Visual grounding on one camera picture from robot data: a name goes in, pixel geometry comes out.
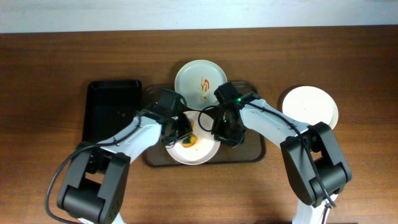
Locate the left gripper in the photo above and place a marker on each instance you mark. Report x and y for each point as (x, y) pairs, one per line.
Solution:
(179, 131)

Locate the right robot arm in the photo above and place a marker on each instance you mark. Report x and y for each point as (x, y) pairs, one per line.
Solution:
(316, 167)

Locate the black rectangular tray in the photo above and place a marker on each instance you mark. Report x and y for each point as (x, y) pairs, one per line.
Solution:
(110, 107)

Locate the pale blue plate with sauce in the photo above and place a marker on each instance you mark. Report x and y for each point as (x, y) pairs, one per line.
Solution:
(197, 81)

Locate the green and orange sponge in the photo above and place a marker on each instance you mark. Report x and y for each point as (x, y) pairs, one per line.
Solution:
(190, 140)

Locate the brown serving tray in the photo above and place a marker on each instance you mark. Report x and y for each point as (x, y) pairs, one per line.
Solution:
(253, 149)

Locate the pink plate with sauce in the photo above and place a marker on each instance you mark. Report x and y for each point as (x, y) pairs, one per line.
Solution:
(204, 148)

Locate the white plate with sauce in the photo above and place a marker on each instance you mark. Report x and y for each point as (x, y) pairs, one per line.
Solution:
(309, 104)

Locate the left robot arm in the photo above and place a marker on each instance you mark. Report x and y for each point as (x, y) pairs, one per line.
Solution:
(95, 182)

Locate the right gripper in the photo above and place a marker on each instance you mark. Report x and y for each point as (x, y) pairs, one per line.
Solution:
(229, 131)

